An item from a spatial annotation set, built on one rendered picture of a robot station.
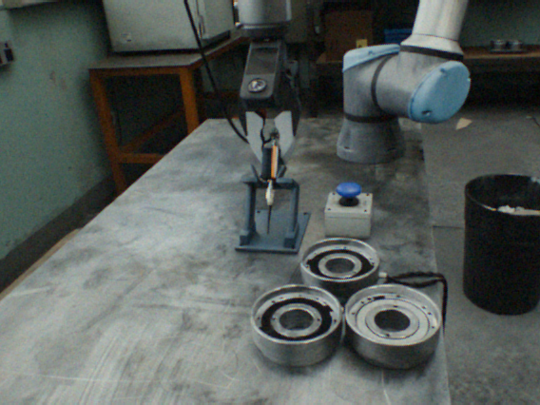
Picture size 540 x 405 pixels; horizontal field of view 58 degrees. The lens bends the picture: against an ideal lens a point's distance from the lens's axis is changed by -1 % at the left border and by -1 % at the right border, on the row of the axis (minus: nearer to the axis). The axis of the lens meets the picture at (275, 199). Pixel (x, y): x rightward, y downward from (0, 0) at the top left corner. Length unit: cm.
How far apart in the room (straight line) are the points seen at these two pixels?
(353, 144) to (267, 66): 42
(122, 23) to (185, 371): 252
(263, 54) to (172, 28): 213
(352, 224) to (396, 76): 32
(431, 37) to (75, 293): 72
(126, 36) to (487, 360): 235
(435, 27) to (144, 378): 73
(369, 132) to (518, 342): 106
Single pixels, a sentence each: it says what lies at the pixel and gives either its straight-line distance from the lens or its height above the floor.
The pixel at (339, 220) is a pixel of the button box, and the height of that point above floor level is 83.
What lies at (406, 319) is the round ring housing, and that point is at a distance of 60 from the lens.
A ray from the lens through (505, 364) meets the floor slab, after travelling 179.
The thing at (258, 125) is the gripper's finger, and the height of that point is 98.
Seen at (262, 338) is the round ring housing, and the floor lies 84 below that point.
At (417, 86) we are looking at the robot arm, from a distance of 92.
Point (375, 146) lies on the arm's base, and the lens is 105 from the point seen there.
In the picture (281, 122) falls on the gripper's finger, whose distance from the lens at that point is 75.
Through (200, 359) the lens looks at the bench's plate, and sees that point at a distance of 59.
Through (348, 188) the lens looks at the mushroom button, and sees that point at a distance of 77.
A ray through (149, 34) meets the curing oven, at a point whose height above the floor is 89.
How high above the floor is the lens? 120
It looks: 26 degrees down
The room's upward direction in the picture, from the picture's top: 5 degrees counter-clockwise
